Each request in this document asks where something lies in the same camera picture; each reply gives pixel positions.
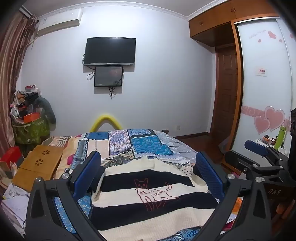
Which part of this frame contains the cream navy striped sweater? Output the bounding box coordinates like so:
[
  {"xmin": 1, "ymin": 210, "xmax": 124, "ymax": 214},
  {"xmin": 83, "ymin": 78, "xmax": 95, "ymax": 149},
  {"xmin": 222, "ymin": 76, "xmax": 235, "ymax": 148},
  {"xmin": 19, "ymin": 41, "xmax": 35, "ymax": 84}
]
[{"xmin": 91, "ymin": 156, "xmax": 220, "ymax": 231}]

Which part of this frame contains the grey coat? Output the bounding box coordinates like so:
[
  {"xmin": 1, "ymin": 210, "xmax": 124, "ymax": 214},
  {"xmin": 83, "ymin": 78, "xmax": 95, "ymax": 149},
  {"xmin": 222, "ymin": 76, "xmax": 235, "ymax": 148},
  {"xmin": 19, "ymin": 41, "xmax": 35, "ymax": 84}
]
[{"xmin": 38, "ymin": 96, "xmax": 56, "ymax": 125}]

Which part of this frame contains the black wall television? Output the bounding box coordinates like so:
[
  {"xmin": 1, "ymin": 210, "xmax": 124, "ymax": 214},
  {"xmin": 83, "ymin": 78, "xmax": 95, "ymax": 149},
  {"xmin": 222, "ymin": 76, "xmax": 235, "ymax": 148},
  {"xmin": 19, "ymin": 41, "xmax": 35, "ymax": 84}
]
[{"xmin": 84, "ymin": 37, "xmax": 136, "ymax": 66}]

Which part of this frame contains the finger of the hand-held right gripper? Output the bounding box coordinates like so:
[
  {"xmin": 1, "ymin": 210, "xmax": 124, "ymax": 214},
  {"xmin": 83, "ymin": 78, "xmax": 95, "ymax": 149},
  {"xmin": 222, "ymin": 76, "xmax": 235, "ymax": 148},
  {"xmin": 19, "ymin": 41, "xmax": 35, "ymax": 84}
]
[
  {"xmin": 245, "ymin": 140, "xmax": 289, "ymax": 168},
  {"xmin": 225, "ymin": 151, "xmax": 289, "ymax": 183}
]

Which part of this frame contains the white air conditioner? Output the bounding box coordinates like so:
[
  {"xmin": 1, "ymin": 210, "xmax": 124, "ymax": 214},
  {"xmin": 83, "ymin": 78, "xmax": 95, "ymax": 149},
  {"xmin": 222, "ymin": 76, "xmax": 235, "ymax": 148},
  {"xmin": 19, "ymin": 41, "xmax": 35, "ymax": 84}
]
[{"xmin": 20, "ymin": 6, "xmax": 83, "ymax": 37}]

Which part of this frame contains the grey checked bed sheet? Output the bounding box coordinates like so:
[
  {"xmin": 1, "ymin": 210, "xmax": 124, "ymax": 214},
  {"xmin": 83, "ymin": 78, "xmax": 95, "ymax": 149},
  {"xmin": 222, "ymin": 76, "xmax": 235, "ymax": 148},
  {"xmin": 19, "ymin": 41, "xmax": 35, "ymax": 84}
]
[{"xmin": 155, "ymin": 130, "xmax": 200, "ymax": 168}]

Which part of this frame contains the small black wall monitor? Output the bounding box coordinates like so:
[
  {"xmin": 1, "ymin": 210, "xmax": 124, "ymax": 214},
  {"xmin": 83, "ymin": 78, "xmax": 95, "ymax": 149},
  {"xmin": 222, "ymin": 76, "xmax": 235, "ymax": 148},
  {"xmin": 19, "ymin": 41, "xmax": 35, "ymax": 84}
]
[{"xmin": 94, "ymin": 66, "xmax": 123, "ymax": 88}]

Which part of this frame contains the blue patchwork blanket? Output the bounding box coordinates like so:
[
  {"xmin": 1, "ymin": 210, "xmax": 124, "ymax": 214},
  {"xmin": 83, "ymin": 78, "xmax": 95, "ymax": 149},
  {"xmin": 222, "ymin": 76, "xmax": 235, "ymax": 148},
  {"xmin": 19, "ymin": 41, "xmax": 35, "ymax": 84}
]
[{"xmin": 53, "ymin": 128, "xmax": 201, "ymax": 241}]

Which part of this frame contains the yellow foam tube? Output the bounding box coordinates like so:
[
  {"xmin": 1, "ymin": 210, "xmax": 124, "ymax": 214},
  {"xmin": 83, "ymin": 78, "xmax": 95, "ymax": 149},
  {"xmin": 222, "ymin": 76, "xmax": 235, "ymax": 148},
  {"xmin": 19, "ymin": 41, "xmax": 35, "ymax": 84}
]
[{"xmin": 90, "ymin": 113, "xmax": 122, "ymax": 133}]

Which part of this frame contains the wooden overhead cabinet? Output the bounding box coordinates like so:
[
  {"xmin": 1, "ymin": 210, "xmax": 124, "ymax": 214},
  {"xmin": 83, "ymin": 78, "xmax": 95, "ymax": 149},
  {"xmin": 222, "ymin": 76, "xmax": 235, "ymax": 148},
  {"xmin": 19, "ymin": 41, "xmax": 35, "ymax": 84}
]
[{"xmin": 188, "ymin": 0, "xmax": 281, "ymax": 47}]

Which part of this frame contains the pile of white papers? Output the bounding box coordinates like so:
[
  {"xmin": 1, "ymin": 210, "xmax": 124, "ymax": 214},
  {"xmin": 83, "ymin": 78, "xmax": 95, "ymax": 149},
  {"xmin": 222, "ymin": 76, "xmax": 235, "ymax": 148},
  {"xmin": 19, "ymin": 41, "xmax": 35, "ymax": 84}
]
[{"xmin": 2, "ymin": 183, "xmax": 28, "ymax": 235}]

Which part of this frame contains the red box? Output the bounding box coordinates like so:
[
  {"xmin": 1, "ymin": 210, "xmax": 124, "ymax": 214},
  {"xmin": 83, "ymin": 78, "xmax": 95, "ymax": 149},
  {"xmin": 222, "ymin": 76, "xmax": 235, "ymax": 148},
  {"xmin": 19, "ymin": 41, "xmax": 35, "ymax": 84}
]
[{"xmin": 0, "ymin": 146, "xmax": 25, "ymax": 164}]

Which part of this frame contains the peach floral blanket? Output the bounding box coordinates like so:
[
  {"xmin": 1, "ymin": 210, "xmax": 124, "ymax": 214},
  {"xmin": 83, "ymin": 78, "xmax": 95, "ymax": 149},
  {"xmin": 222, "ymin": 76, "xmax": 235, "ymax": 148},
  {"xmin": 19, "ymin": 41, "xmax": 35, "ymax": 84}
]
[{"xmin": 60, "ymin": 137, "xmax": 80, "ymax": 173}]

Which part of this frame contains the green patterned bag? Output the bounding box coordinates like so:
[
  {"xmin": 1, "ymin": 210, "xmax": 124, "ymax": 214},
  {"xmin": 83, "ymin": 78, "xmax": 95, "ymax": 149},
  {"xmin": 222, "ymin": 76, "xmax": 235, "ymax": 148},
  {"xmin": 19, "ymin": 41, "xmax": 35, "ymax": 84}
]
[{"xmin": 13, "ymin": 111, "xmax": 50, "ymax": 145}]

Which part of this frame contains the brown wooden door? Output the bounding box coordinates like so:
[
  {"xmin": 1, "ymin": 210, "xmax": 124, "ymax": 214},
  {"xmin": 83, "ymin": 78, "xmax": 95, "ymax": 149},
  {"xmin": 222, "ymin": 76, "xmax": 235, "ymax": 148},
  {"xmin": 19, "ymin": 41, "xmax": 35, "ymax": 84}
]
[{"xmin": 214, "ymin": 45, "xmax": 238, "ymax": 140}]

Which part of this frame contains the orange yellow fleece blanket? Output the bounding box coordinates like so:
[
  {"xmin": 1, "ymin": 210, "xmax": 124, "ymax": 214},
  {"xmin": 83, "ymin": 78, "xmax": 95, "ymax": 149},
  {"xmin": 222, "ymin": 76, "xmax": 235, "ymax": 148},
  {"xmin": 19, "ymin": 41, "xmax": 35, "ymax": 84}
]
[{"xmin": 228, "ymin": 197, "xmax": 243, "ymax": 230}]

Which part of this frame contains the wooden folding lap desk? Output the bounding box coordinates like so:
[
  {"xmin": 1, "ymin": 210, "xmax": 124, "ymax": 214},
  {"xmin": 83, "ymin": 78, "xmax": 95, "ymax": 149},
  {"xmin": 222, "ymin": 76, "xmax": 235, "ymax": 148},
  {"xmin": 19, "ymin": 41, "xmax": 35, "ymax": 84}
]
[{"xmin": 11, "ymin": 144, "xmax": 65, "ymax": 186}]

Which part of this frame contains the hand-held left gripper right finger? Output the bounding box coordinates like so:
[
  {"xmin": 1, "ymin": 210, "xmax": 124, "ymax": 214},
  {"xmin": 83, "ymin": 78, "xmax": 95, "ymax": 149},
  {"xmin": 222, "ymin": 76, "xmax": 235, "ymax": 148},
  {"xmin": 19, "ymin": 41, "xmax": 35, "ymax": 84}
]
[{"xmin": 193, "ymin": 152, "xmax": 278, "ymax": 241}]

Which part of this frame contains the striped woven cloth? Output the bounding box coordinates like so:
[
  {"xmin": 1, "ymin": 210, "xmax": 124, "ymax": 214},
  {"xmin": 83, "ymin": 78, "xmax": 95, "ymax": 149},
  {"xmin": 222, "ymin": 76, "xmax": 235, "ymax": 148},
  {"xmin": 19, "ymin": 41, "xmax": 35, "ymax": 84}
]
[{"xmin": 43, "ymin": 136, "xmax": 71, "ymax": 148}]

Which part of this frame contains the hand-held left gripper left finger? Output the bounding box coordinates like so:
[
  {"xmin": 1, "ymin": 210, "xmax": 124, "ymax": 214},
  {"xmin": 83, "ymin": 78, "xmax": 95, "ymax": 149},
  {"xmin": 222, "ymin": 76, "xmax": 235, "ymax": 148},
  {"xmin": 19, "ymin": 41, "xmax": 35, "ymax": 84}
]
[{"xmin": 25, "ymin": 151, "xmax": 105, "ymax": 241}]

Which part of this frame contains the pile of household clutter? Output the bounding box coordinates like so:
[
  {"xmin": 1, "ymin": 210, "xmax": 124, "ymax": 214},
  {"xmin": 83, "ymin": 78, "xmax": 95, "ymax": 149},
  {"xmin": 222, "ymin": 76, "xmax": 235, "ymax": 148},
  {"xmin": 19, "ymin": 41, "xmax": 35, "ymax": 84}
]
[{"xmin": 10, "ymin": 85, "xmax": 42, "ymax": 121}]

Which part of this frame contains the small orange black item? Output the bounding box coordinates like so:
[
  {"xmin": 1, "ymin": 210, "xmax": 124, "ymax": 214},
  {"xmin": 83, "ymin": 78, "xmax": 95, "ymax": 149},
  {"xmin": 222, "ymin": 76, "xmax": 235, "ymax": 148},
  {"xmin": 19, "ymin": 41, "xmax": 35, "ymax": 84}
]
[{"xmin": 261, "ymin": 135, "xmax": 278, "ymax": 145}]

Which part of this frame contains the black cable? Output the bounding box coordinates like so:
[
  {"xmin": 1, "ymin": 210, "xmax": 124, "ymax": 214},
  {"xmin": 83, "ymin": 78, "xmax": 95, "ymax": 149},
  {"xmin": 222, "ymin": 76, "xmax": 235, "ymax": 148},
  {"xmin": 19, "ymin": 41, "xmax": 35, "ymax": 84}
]
[
  {"xmin": 109, "ymin": 80, "xmax": 124, "ymax": 100},
  {"xmin": 82, "ymin": 53, "xmax": 96, "ymax": 81}
]

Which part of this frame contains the orange box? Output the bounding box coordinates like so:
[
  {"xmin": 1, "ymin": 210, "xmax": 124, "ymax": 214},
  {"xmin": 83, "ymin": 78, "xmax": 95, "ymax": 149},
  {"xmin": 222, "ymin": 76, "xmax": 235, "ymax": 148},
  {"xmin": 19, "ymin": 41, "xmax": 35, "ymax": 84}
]
[{"xmin": 23, "ymin": 113, "xmax": 41, "ymax": 123}]

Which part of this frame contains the green bottle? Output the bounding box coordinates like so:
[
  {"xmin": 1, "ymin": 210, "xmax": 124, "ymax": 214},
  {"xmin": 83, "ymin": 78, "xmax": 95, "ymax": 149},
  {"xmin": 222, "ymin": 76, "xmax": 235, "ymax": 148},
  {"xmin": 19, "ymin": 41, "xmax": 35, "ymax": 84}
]
[{"xmin": 274, "ymin": 126, "xmax": 287, "ymax": 150}]

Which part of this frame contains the brown striped curtain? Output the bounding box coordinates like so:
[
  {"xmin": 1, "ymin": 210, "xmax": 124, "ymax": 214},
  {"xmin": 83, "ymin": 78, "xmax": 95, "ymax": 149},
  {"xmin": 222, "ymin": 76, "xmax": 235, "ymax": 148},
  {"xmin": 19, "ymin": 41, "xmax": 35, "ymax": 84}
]
[{"xmin": 0, "ymin": 11, "xmax": 38, "ymax": 163}]

